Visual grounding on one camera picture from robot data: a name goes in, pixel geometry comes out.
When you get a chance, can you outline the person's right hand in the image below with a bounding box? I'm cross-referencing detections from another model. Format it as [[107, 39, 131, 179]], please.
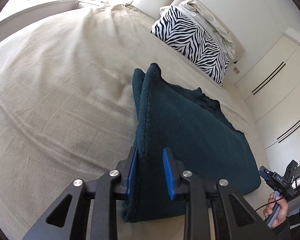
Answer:
[[263, 194, 289, 229]]

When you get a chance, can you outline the zebra print pillow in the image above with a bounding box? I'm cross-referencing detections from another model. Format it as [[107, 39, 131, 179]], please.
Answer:
[[151, 6, 229, 86]]

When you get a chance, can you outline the black jacket right forearm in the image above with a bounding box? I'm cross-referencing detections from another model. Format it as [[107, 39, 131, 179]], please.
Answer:
[[272, 219, 300, 240]]

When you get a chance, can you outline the beige bed cover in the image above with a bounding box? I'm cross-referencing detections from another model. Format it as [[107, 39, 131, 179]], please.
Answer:
[[0, 5, 269, 239]]

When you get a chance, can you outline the wall power socket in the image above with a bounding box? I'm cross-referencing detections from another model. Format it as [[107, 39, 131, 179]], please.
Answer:
[[234, 67, 240, 74]]

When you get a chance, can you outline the white wardrobe with black handles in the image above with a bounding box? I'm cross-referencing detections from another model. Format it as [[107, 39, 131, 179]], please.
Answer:
[[235, 36, 300, 165]]

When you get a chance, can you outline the crumpled white duvet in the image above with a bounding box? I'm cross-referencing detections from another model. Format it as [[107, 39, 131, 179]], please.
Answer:
[[177, 0, 237, 61]]

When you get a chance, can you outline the dark green knit sweater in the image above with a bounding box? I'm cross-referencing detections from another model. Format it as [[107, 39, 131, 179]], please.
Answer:
[[121, 63, 261, 223]]

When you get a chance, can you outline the cream upholstered headboard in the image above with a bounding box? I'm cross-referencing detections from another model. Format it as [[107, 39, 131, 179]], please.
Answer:
[[129, 0, 246, 63]]

